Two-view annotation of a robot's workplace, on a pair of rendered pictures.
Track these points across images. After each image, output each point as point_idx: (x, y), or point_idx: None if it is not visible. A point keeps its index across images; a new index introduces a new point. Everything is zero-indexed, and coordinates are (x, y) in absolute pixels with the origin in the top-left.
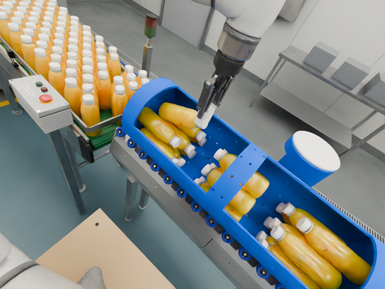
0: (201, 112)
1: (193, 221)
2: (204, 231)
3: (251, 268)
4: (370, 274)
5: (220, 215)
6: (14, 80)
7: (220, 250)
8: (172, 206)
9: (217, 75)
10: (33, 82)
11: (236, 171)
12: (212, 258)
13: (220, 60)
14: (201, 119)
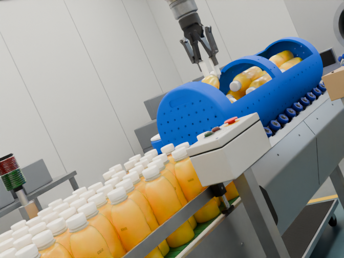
0: (215, 57)
1: (297, 131)
2: (302, 126)
3: (312, 104)
4: (287, 39)
5: (286, 78)
6: (215, 138)
7: (311, 121)
8: (291, 145)
9: (201, 24)
10: (208, 138)
11: (253, 58)
12: (322, 146)
13: (196, 15)
14: (216, 66)
